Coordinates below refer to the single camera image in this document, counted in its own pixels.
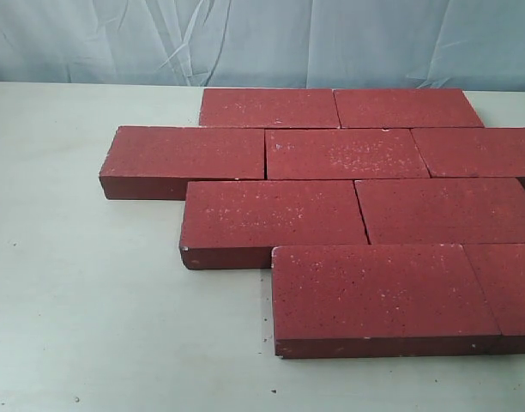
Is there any red brick back left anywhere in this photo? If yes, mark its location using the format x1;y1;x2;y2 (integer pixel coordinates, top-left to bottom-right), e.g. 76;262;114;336
199;88;341;129

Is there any red brick placed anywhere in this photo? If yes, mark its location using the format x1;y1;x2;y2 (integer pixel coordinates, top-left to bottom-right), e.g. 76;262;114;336
179;180;368;270

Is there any red brick back right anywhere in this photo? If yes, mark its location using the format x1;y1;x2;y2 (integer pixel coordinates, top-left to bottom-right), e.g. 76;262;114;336
334;88;484;129

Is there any red brick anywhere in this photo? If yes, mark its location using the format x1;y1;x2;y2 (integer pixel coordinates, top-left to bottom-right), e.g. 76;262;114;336
354;178;525;244
199;88;341;129
334;88;484;129
463;244;525;354
271;244;501;359

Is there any red brick angled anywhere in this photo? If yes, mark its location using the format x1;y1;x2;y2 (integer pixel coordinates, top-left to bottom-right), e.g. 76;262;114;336
99;125;265;200

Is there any white backdrop curtain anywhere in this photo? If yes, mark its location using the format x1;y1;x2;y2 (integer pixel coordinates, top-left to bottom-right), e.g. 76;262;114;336
0;1;525;91

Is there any red brick front right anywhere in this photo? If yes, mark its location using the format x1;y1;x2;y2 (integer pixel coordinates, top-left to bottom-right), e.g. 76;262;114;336
463;244;525;354

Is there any red brick second row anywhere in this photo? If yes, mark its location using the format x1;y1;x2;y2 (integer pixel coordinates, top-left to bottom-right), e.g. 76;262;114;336
411;128;525;190
265;129;430;180

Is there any red brick middle right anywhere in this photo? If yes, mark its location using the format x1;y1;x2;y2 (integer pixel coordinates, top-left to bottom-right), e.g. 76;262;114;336
354;178;525;244

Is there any red brick front left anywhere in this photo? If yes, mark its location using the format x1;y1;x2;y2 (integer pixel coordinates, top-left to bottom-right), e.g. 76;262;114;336
271;244;501;359

